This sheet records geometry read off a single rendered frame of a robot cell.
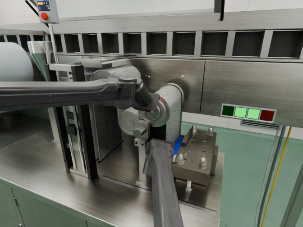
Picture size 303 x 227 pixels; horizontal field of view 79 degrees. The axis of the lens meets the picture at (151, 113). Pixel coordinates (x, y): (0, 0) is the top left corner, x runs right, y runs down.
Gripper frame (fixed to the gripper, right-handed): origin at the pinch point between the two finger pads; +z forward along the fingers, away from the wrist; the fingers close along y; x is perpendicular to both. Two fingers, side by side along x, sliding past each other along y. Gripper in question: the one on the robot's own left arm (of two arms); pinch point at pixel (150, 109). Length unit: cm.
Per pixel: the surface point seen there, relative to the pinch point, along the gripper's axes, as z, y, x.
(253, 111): 30, 41, 20
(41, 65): 1, -71, 14
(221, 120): 272, 32, 101
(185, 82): 23.9, 5.4, 28.4
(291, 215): 91, 82, -22
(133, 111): 6.5, -10.4, 0.0
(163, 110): 2.7, 4.4, 1.8
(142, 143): 7.8, -2.1, -12.8
